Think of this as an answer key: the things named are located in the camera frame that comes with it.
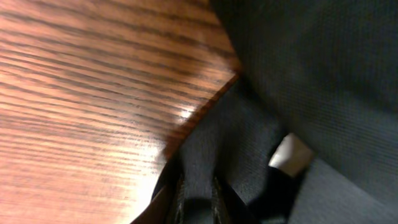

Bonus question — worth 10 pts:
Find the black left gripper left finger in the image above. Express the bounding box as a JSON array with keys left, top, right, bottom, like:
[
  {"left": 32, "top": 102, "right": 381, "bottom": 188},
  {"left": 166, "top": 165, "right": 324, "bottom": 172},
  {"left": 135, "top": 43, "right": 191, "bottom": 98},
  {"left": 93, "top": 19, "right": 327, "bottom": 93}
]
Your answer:
[{"left": 164, "top": 174, "right": 185, "bottom": 224}]

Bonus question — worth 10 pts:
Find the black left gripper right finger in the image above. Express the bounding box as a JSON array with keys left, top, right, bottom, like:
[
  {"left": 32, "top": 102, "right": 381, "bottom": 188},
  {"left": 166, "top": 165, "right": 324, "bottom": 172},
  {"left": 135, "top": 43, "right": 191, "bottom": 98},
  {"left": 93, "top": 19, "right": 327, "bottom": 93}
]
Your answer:
[{"left": 213, "top": 177, "right": 258, "bottom": 224}]

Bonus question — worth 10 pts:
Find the black polo shirt with logo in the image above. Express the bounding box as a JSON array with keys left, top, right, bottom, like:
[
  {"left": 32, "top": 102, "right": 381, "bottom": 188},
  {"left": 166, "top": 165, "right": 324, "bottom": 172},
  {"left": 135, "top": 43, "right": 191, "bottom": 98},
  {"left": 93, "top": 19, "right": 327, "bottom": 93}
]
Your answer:
[{"left": 157, "top": 0, "right": 397, "bottom": 223}]

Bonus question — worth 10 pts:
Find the white garment label tag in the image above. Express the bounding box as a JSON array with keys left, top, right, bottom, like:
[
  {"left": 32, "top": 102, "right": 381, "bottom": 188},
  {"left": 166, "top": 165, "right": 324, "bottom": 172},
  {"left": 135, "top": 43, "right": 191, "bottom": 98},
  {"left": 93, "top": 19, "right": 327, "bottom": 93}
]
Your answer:
[{"left": 269, "top": 133, "right": 314, "bottom": 177}]

